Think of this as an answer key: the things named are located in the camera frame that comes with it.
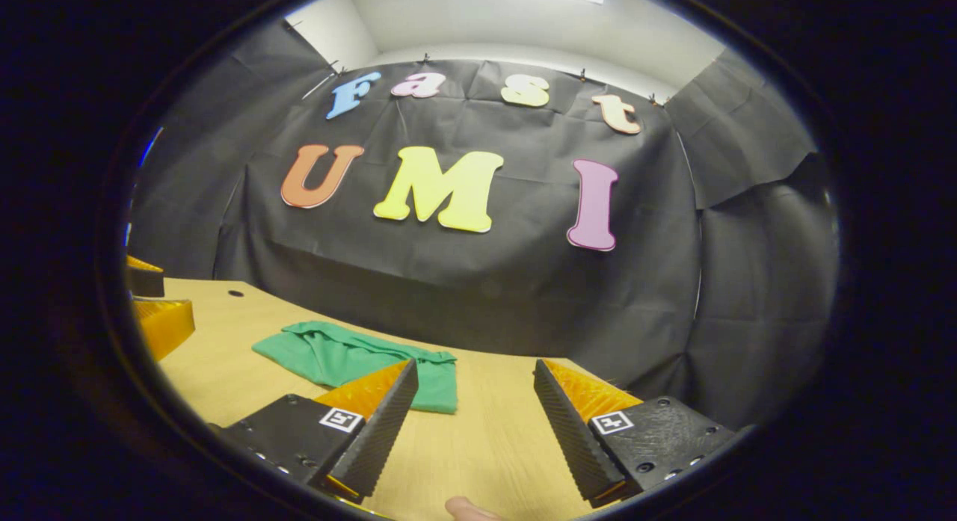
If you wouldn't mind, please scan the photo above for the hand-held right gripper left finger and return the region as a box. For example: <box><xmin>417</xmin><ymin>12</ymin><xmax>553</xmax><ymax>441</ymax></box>
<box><xmin>217</xmin><ymin>359</ymin><xmax>419</xmax><ymax>505</ymax></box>

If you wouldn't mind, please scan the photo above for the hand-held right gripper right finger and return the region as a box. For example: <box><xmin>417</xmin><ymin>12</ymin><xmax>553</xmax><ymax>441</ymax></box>
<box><xmin>534</xmin><ymin>359</ymin><xmax>748</xmax><ymax>508</ymax></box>

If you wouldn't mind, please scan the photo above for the green T-shirt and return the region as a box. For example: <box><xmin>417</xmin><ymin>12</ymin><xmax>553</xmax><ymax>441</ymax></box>
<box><xmin>252</xmin><ymin>321</ymin><xmax>458</xmax><ymax>415</ymax></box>

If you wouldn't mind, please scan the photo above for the black backdrop cloth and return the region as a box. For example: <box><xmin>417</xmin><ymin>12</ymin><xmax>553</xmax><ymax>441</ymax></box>
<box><xmin>127</xmin><ymin>20</ymin><xmax>840</xmax><ymax>432</ymax></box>

